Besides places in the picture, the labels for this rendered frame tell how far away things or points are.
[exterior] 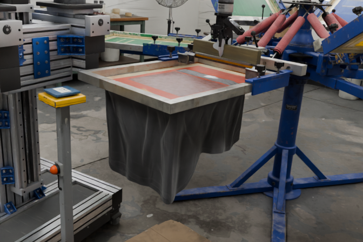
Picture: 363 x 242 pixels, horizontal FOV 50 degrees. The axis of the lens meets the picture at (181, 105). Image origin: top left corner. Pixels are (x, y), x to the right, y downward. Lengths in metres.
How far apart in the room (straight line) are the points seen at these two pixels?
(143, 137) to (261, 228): 1.14
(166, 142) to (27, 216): 0.95
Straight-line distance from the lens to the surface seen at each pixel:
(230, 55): 1.92
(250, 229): 2.46
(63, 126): 1.55
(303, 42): 2.54
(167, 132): 1.48
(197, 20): 7.52
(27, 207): 2.24
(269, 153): 2.75
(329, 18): 2.48
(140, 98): 1.42
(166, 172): 1.55
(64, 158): 1.60
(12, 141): 2.02
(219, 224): 2.46
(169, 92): 1.57
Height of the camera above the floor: 1.38
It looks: 18 degrees down
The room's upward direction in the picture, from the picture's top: 3 degrees clockwise
